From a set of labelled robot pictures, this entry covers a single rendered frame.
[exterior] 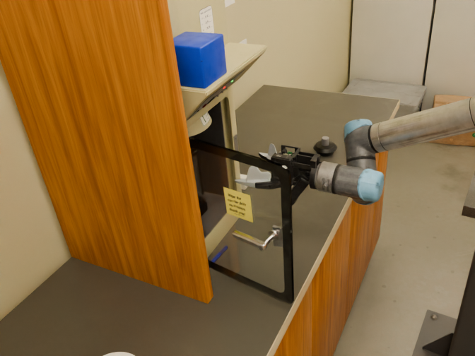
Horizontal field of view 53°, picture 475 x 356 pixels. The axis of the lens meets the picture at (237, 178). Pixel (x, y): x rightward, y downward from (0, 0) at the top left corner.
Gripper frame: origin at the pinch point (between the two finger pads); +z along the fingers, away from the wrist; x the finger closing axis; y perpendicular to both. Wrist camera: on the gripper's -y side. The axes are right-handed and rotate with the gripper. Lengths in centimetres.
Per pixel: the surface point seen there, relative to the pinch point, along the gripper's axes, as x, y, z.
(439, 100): -273, -93, -25
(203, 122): -0.5, 11.7, 12.5
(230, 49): -9.6, 29.2, 7.4
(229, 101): -12.0, 13.2, 10.7
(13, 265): 41, -19, 54
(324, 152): -56, -25, -3
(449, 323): -78, -120, -60
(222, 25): -12.2, 34.3, 10.7
